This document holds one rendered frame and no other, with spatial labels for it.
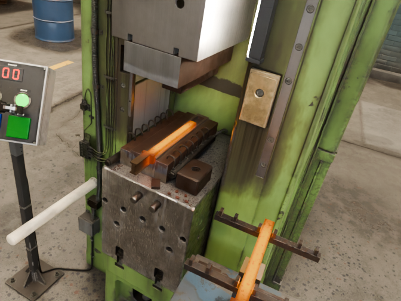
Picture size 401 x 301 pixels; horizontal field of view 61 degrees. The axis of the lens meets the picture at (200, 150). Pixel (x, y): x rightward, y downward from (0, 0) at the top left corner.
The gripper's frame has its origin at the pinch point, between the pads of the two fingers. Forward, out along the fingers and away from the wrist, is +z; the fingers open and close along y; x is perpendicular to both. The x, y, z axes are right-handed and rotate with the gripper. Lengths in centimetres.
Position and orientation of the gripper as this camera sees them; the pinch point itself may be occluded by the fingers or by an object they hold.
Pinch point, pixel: (16, 109)
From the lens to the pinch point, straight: 132.3
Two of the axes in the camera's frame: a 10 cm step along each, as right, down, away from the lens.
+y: 9.9, 1.5, 0.5
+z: -0.5, -0.3, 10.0
